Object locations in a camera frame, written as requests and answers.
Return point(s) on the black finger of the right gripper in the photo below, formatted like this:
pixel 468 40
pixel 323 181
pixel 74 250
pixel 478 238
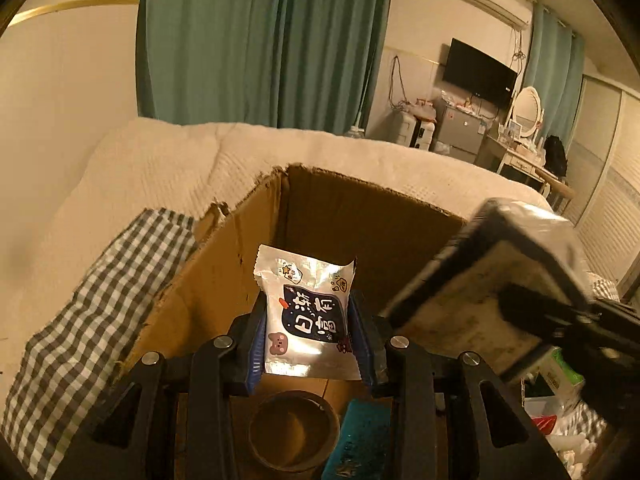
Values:
pixel 602 323

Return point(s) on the teal curtain right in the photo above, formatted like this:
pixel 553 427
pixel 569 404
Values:
pixel 555 64

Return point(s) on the black wall television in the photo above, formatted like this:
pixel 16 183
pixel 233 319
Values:
pixel 480 74

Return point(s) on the wooden vanity desk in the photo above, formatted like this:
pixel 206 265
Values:
pixel 497 157

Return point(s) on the cardboard box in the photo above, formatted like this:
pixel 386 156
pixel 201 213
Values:
pixel 388 236

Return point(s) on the checkered bed sheet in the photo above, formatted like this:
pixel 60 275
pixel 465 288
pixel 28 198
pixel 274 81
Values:
pixel 69 365

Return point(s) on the grey box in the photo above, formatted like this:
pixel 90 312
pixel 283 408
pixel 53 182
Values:
pixel 452 304

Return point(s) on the round vanity mirror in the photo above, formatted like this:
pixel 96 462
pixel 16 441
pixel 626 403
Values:
pixel 526 111

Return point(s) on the teal curtain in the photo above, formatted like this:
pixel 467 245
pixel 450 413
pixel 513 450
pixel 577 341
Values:
pixel 303 64
pixel 555 64

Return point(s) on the green white medicine box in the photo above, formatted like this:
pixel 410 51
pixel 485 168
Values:
pixel 551 386

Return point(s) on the white louvered wardrobe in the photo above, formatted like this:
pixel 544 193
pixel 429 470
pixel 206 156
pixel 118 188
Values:
pixel 603 171

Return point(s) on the teal curtain left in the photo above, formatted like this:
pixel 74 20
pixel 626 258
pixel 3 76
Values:
pixel 303 64

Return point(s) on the cream quilted blanket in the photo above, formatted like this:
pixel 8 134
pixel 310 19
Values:
pixel 153 164

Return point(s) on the brown tape roll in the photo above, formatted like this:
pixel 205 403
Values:
pixel 293 431

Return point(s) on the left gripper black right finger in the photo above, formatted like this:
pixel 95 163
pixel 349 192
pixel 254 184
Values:
pixel 450 418

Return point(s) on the black bag on chair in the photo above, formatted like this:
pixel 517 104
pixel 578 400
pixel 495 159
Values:
pixel 555 160

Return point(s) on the grey mini fridge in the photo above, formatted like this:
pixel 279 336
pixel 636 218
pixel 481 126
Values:
pixel 458 134

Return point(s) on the silver snack pouch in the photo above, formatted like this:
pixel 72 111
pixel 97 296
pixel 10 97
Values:
pixel 306 315

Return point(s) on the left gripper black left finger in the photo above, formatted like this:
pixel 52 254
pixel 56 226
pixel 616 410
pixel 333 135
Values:
pixel 171 418

